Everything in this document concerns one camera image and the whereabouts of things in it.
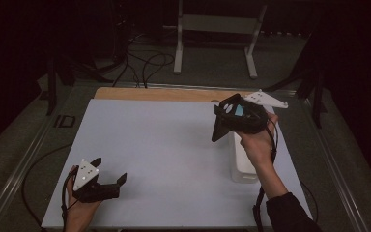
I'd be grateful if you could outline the person's right hand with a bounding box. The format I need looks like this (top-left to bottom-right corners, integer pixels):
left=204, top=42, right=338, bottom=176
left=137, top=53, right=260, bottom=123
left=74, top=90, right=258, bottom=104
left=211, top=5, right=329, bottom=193
left=236, top=110, right=280, bottom=169

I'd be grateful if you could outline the white metal stand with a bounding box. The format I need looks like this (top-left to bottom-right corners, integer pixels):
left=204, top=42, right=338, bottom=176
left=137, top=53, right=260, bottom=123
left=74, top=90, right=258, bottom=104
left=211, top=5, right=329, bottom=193
left=162, top=0, right=269, bottom=80

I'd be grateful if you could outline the black looped floor cable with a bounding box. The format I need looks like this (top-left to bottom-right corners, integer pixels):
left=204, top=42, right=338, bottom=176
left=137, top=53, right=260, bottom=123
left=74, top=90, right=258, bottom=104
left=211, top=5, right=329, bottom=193
left=140, top=52, right=176, bottom=89

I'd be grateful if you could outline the metal floor rail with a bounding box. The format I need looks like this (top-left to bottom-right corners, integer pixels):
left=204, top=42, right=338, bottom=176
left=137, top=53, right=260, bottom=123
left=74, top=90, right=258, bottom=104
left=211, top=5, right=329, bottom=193
left=300, top=95, right=370, bottom=232
left=0, top=93, right=62, bottom=232
left=109, top=80, right=299, bottom=97

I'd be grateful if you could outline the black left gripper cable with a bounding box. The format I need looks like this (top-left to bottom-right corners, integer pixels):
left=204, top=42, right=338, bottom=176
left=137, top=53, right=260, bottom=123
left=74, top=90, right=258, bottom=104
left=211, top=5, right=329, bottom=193
left=21, top=144, right=78, bottom=232

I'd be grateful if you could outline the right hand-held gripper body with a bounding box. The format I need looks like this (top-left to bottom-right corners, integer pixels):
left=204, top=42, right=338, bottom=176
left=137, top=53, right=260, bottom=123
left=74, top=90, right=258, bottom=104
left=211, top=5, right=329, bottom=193
left=229, top=89, right=290, bottom=135

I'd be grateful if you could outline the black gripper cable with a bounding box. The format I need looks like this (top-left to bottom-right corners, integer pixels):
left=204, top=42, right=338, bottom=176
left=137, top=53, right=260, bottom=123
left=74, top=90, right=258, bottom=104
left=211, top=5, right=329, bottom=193
left=251, top=118, right=319, bottom=232
left=21, top=144, right=78, bottom=232

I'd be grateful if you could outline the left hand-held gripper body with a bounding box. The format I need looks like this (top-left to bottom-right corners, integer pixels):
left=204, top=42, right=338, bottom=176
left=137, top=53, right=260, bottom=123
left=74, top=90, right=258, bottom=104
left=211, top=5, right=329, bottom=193
left=72, top=158, right=121, bottom=204

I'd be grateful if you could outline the white plastic bin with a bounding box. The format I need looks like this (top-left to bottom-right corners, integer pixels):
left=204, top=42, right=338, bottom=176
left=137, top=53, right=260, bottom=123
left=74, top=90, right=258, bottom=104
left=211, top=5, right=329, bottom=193
left=230, top=130, right=261, bottom=185

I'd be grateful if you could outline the person's left hand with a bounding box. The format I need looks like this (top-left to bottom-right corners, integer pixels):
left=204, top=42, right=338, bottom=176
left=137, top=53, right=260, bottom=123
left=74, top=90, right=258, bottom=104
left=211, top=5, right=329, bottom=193
left=65, top=165, right=102, bottom=232

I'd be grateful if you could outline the black tripod stand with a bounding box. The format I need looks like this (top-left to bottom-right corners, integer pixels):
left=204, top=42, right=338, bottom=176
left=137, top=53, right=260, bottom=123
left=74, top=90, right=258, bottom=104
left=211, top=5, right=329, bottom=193
left=264, top=32, right=328, bottom=130
left=44, top=54, right=114, bottom=117

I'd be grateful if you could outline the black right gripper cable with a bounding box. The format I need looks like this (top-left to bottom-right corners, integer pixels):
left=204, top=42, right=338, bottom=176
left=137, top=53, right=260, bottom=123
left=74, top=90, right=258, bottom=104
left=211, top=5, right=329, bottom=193
left=251, top=118, right=319, bottom=232

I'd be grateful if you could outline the black rectangular floor bracket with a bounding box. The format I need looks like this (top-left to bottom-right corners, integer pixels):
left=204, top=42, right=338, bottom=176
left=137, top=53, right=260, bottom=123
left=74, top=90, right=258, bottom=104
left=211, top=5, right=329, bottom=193
left=53, top=114, right=77, bottom=129

